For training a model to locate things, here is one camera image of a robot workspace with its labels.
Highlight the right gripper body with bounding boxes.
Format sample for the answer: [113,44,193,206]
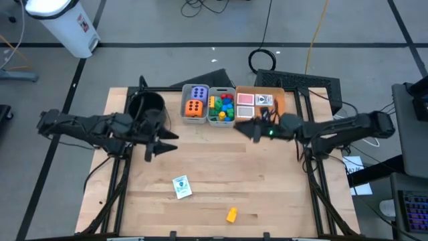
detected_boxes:
[260,112,304,142]

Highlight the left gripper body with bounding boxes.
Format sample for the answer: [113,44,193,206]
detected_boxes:
[113,108,167,143]

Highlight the red card deck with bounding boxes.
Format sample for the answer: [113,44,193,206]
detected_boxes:
[236,92,255,106]

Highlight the orange foam dice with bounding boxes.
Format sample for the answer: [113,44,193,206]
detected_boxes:
[184,99,204,118]

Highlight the white card green emblem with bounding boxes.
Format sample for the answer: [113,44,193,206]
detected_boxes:
[172,174,193,200]

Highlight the purple foam dice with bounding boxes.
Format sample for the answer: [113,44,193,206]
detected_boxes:
[190,86,209,103]

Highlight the grey plastic bin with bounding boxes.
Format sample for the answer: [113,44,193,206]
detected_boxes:
[207,86,237,129]
[180,83,211,125]

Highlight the translucent orange tray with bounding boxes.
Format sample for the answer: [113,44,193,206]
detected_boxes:
[235,86,287,127]

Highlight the black pumpkin-face bucket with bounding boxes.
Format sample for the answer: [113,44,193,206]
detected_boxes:
[128,90,172,133]

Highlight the black perforated metal panel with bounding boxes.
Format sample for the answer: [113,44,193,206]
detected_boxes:
[253,69,343,114]

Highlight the black flat panel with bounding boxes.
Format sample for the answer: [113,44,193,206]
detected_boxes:
[170,68,235,88]

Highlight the white paper sheet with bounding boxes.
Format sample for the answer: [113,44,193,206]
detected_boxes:
[342,155,373,197]

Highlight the black desk foot bar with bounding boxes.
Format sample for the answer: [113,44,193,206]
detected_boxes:
[347,154,405,188]

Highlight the white trash bin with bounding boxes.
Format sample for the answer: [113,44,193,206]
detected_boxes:
[25,0,101,60]

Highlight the grey desk with keyboard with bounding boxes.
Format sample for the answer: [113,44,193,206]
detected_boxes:
[390,172,428,241]

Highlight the white computer mouse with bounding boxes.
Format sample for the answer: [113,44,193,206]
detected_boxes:
[379,199,397,218]

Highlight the grey stand base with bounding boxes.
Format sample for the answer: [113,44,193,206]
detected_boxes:
[0,68,39,83]

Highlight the black chair base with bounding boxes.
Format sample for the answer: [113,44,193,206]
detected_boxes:
[0,104,14,131]

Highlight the black desk device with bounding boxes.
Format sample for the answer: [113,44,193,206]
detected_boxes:
[403,76,428,122]

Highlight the backlit keyboard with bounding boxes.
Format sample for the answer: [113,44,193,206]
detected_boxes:
[397,189,428,234]

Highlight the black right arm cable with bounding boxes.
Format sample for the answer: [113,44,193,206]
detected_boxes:
[259,100,281,125]

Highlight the black aluminium table frame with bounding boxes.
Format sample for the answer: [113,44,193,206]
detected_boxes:
[80,86,356,240]

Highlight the black coiled cable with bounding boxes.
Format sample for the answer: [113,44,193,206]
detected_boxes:
[247,0,278,75]

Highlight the yellow cable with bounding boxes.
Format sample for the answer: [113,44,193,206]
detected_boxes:
[304,0,330,75]

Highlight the black floor cable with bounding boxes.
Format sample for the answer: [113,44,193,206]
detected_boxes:
[180,0,231,18]

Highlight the white floor cable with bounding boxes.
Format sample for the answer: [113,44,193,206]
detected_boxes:
[0,0,27,70]

